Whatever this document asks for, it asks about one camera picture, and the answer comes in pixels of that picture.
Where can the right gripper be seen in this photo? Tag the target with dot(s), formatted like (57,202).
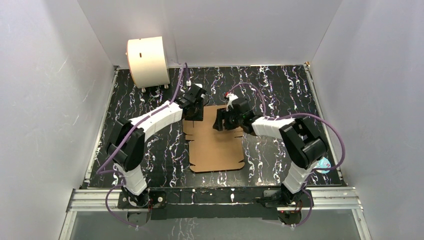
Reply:
(222,114)

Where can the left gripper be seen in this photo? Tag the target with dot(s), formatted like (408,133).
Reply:
(196,108)

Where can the brown cardboard box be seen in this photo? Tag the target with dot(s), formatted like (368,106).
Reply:
(211,150)

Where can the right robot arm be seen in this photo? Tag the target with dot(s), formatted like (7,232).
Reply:
(303,141)

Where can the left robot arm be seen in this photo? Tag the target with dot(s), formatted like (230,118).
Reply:
(127,140)

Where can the cream cylindrical wooden box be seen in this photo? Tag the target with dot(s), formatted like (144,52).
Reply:
(147,62)

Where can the blue white packaged item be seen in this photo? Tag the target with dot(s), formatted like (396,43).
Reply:
(324,164)

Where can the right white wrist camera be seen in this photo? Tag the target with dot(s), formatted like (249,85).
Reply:
(230,97)

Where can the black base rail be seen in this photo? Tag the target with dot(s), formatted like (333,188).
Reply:
(267,203)

